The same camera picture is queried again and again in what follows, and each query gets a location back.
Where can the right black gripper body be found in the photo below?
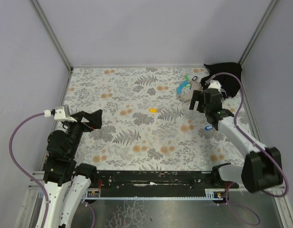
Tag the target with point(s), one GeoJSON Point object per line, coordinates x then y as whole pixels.
{"type": "Point", "coordinates": [201, 100]}

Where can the left aluminium frame post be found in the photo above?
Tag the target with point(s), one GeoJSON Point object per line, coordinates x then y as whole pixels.
{"type": "Point", "coordinates": [51, 34]}

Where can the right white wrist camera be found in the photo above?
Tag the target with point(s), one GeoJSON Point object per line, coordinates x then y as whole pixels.
{"type": "Point", "coordinates": [214, 84]}

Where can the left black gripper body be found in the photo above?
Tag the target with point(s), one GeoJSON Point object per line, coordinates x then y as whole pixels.
{"type": "Point", "coordinates": [83, 121]}

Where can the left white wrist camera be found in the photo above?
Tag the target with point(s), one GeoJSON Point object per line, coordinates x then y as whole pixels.
{"type": "Point", "coordinates": [60, 113]}

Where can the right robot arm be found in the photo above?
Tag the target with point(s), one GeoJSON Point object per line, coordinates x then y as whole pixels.
{"type": "Point", "coordinates": [262, 167]}

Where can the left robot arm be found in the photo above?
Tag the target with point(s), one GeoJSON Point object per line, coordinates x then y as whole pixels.
{"type": "Point", "coordinates": [66, 182]}

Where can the blue keyring handle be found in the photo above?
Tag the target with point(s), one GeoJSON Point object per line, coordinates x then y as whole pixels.
{"type": "Point", "coordinates": [181, 86]}

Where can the white cable duct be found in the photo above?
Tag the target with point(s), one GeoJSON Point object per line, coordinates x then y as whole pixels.
{"type": "Point", "coordinates": [209, 195]}

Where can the black cloth bag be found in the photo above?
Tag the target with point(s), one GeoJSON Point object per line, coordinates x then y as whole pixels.
{"type": "Point", "coordinates": [228, 83]}

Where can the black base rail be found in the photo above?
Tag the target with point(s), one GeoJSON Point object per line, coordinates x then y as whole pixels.
{"type": "Point", "coordinates": [156, 183]}

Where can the floral table mat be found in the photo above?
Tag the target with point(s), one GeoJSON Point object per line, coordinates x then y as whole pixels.
{"type": "Point", "coordinates": [132, 138]}

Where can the yellow key tag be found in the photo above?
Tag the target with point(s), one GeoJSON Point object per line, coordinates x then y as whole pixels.
{"type": "Point", "coordinates": [153, 110]}

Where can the aluminium frame post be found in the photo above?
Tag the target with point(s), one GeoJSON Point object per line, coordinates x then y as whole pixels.
{"type": "Point", "coordinates": [51, 34]}
{"type": "Point", "coordinates": [258, 30]}

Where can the right aluminium frame post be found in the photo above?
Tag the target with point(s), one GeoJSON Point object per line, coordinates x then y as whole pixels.
{"type": "Point", "coordinates": [258, 30]}

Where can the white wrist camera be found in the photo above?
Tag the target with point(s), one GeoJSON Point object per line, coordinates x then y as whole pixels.
{"type": "Point", "coordinates": [214, 84]}
{"type": "Point", "coordinates": [60, 113]}

